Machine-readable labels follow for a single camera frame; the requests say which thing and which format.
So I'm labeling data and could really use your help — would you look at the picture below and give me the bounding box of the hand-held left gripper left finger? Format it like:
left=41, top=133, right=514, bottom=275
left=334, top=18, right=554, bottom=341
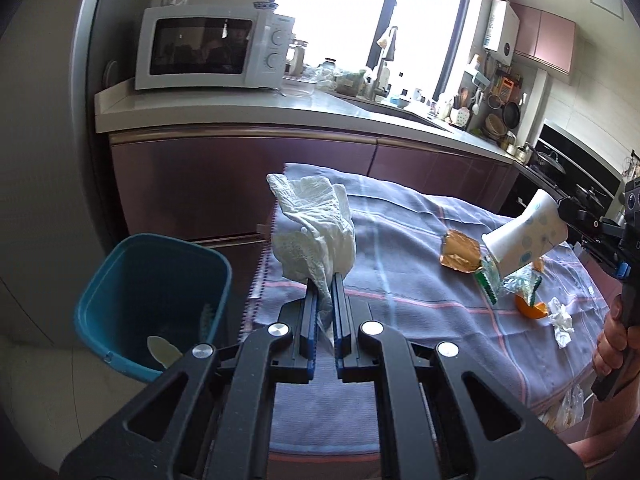
left=59, top=276, right=321, bottom=480

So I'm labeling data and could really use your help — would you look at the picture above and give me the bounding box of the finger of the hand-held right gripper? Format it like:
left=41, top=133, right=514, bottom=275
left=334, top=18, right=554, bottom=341
left=569, top=240, right=622, bottom=279
left=556, top=196, right=603, bottom=241

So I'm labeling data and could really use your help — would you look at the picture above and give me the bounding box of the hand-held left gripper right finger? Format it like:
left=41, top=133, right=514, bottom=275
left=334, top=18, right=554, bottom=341
left=331, top=272, right=586, bottom=480

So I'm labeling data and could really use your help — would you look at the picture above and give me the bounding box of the dotted white paper cup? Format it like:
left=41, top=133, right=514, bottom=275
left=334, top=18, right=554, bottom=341
left=481, top=189, right=571, bottom=279

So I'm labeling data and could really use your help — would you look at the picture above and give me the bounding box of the white paper towel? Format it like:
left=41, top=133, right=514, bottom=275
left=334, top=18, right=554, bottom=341
left=266, top=172, right=357, bottom=351

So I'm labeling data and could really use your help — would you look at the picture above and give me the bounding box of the gold foil wrapper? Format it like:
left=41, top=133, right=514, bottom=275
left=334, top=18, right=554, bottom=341
left=439, top=229, right=484, bottom=274

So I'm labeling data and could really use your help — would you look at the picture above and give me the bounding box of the blue plastic trash bin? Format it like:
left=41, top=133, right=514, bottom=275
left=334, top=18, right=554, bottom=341
left=74, top=233, right=233, bottom=385

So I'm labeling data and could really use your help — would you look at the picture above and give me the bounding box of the person's right hand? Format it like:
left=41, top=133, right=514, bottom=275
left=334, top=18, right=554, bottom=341
left=593, top=294, right=640, bottom=379

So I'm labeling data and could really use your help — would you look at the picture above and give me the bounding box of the black built-in oven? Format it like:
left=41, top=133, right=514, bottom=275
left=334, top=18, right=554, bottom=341
left=500, top=162, right=568, bottom=222

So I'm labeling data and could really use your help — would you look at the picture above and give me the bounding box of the pan with glass lid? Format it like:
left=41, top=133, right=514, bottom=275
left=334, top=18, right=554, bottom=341
left=532, top=150, right=569, bottom=177

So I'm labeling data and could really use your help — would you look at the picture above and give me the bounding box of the crumpled white tissue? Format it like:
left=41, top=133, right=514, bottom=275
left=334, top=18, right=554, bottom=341
left=547, top=296, right=576, bottom=350

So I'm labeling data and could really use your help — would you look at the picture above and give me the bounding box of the silver green foil wrapper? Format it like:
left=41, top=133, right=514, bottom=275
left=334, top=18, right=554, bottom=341
left=501, top=265, right=543, bottom=305

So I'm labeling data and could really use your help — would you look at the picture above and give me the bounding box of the white ridged plastic sheet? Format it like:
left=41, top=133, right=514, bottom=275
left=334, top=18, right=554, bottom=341
left=239, top=210, right=280, bottom=346

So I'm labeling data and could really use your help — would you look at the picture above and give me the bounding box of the grey plaid tablecloth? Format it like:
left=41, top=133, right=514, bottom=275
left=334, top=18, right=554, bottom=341
left=267, top=162, right=608, bottom=480

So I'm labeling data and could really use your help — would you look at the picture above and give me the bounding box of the green white snack wrapper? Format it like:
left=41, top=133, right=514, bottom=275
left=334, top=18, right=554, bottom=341
left=472, top=256, right=502, bottom=306

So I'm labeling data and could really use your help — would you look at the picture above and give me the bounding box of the stack of bowls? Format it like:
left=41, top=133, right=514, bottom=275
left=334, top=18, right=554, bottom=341
left=483, top=112, right=509, bottom=139

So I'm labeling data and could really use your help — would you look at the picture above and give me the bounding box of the pale scrap in bin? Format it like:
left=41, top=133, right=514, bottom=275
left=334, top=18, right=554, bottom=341
left=147, top=336, right=182, bottom=369

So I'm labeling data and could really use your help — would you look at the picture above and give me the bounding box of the clear plastic bag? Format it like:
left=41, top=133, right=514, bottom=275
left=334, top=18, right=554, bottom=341
left=542, top=385, right=587, bottom=431

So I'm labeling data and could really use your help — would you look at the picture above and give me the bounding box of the purple kitchen base cabinet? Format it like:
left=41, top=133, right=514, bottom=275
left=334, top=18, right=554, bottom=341
left=109, top=129, right=521, bottom=253

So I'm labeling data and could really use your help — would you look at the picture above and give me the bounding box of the white water heater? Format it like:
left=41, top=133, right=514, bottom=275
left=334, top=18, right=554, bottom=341
left=482, top=0, right=516, bottom=67

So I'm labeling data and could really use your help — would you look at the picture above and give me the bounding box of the metal kitchen faucet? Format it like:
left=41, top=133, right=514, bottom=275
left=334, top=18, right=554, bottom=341
left=372, top=25, right=401, bottom=102

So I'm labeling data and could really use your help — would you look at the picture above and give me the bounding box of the clear glass dish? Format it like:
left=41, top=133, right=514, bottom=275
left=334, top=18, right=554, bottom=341
left=281, top=76, right=319, bottom=97

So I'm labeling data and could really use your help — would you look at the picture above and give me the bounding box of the bag of green vegetables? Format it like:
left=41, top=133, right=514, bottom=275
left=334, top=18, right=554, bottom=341
left=334, top=67, right=369, bottom=97

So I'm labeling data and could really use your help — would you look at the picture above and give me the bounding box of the kitchen window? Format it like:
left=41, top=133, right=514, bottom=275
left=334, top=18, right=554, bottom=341
left=270, top=0, right=482, bottom=102

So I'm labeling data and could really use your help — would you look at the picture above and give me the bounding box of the white microwave oven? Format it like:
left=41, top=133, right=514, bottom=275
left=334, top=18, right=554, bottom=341
left=134, top=4, right=296, bottom=92

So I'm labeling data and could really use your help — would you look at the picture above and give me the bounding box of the grey refrigerator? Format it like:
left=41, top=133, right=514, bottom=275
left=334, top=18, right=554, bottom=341
left=0, top=0, right=118, bottom=341

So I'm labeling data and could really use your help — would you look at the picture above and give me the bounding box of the pink wall cabinet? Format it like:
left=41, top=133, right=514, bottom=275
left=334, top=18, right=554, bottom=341
left=510, top=2, right=577, bottom=76

